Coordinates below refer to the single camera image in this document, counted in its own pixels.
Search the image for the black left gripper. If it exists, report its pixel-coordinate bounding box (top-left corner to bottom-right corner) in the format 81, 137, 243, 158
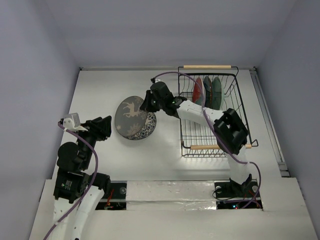
76, 114, 112, 168

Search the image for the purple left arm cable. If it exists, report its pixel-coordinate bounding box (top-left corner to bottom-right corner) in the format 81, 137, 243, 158
43, 122, 99, 240

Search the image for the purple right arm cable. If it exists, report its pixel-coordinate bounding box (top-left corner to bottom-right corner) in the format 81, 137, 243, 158
151, 71, 262, 210

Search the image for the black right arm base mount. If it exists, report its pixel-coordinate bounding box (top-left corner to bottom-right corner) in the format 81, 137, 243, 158
212, 174, 258, 201

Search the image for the red and teal flower plate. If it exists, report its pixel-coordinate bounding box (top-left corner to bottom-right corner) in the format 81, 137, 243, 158
192, 77, 206, 106

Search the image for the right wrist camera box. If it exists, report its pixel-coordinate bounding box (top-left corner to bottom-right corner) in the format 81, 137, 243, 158
150, 78, 162, 84

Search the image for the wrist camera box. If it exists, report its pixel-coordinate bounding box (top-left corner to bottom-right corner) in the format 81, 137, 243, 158
150, 78, 162, 84
59, 113, 88, 133

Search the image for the dark teal blossom plate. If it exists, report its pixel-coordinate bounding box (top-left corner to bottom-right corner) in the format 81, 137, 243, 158
203, 76, 213, 108

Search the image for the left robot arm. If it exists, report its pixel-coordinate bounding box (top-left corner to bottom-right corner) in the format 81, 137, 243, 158
44, 113, 112, 240

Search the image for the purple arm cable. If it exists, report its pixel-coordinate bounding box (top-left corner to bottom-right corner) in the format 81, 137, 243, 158
43, 122, 99, 240
151, 71, 262, 210

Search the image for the black wire dish rack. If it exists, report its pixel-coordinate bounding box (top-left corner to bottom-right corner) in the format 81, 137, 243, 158
177, 70, 250, 158

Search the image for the light green flower plate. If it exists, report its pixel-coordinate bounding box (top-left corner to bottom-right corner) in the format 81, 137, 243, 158
212, 76, 223, 110

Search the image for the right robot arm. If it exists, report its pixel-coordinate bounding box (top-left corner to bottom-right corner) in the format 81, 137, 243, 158
140, 81, 252, 196

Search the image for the blue floral white plate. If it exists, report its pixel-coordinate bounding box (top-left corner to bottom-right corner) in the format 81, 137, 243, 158
126, 112, 157, 141

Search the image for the grey deer plate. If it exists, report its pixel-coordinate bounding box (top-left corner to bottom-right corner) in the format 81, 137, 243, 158
114, 95, 148, 138

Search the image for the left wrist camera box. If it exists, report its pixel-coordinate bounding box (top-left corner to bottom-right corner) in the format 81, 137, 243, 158
59, 113, 88, 133

